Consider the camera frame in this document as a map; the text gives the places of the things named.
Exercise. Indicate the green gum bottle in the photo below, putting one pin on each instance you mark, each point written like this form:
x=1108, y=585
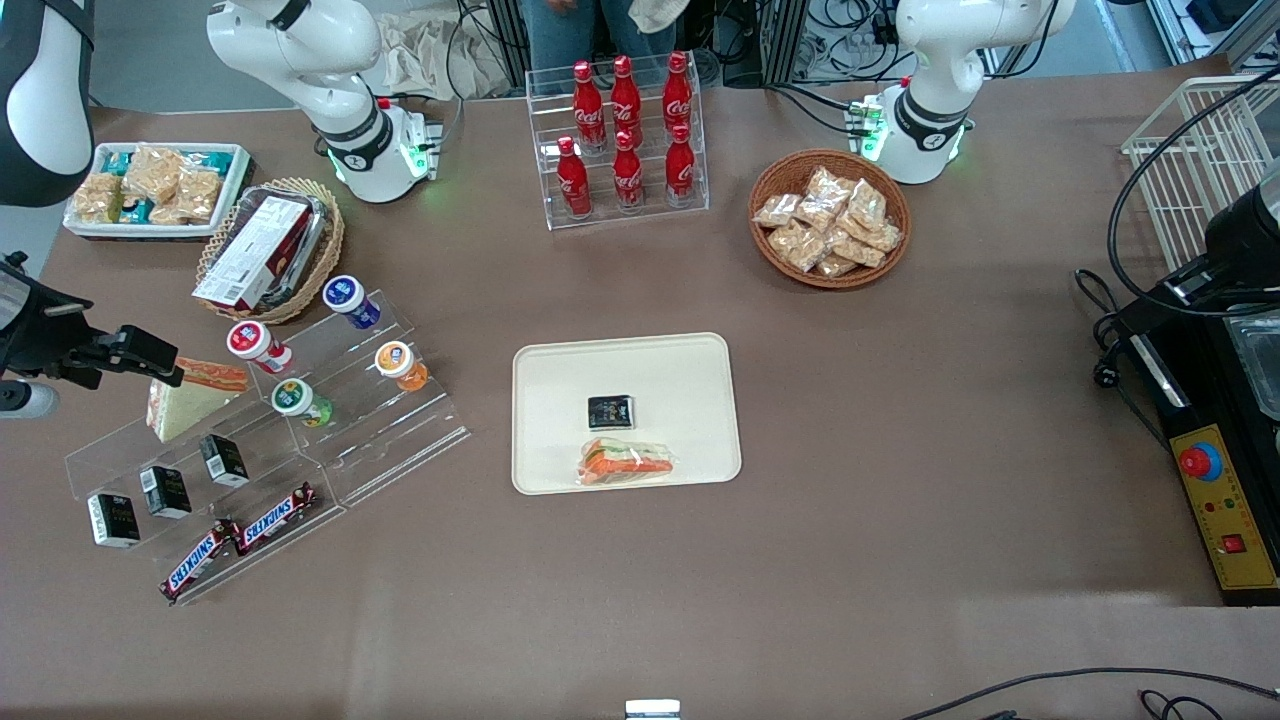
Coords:
x=298, y=400

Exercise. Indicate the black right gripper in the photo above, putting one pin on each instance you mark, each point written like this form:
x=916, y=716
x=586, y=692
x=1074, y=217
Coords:
x=62, y=352

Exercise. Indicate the black sealing machine yellow panel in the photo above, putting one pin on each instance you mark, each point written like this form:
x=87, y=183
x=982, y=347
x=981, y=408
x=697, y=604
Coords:
x=1215, y=440

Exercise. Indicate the small black carton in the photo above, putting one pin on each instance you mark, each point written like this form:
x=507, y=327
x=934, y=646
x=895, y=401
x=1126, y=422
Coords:
x=224, y=460
x=165, y=491
x=611, y=411
x=113, y=520

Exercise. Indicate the small white device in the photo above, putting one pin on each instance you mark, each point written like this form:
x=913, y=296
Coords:
x=652, y=710

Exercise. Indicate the cream plastic serving tray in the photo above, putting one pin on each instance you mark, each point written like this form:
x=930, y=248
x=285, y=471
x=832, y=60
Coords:
x=660, y=370

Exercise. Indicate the orange gum bottle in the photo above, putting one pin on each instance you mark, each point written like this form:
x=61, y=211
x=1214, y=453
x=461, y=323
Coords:
x=400, y=364

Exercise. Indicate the clear acrylic stepped stand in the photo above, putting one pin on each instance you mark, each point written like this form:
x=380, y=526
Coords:
x=420, y=440
x=105, y=458

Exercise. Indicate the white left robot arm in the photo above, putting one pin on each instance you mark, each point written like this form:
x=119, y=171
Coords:
x=940, y=60

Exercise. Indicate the black plastic food container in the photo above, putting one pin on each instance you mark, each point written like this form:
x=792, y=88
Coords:
x=312, y=215

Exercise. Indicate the person in blue jeans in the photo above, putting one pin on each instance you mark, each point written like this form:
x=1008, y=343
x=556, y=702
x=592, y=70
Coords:
x=560, y=30

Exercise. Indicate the clear acrylic bottle rack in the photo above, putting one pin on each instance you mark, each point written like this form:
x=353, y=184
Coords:
x=690, y=215

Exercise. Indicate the red cola bottle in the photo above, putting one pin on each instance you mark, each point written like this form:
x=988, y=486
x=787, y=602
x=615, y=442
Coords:
x=626, y=98
x=573, y=182
x=680, y=168
x=588, y=100
x=627, y=175
x=677, y=92

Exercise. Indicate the red gum bottle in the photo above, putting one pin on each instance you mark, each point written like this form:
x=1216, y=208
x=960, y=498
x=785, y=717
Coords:
x=255, y=344

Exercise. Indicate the blue gum bottle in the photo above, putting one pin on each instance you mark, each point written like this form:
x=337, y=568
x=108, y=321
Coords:
x=350, y=298

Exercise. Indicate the Snickers chocolate bar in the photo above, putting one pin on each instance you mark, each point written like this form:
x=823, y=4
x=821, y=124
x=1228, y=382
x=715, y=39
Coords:
x=197, y=562
x=275, y=518

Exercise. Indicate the white cloth bag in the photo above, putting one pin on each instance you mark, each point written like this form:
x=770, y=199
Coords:
x=430, y=55

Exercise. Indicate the plastic wrapped triangle sandwich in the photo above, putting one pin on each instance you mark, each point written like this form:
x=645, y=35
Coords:
x=625, y=463
x=185, y=400

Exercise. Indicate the clear lidded steel container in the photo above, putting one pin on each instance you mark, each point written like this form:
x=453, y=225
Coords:
x=1258, y=365

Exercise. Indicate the aluminium frame post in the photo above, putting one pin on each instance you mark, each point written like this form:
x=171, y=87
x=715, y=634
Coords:
x=790, y=35

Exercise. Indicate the clear rice cracker packet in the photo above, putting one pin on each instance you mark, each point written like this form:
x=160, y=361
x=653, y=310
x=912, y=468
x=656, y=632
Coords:
x=155, y=170
x=198, y=193
x=97, y=197

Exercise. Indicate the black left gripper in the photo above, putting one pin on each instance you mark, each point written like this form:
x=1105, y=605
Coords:
x=1243, y=240

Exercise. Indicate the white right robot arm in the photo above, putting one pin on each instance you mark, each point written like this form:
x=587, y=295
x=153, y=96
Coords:
x=300, y=50

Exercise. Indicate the oval wicker basket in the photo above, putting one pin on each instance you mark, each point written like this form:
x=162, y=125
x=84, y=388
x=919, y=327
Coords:
x=325, y=260

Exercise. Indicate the round wicker basket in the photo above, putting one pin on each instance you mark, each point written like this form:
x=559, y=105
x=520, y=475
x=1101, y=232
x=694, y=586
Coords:
x=770, y=180

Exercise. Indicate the teal snack packet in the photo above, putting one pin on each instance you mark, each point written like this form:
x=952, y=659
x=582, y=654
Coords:
x=117, y=161
x=135, y=211
x=210, y=158

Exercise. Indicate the clear bagged cracker snack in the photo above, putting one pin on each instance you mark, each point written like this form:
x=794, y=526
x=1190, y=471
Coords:
x=886, y=237
x=826, y=185
x=868, y=203
x=836, y=265
x=777, y=210
x=800, y=243
x=860, y=250

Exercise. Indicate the red and white box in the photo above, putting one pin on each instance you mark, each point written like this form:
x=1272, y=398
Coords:
x=250, y=255

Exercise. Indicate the white plastic basket tray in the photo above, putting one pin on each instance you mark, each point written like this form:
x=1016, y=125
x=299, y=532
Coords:
x=235, y=185

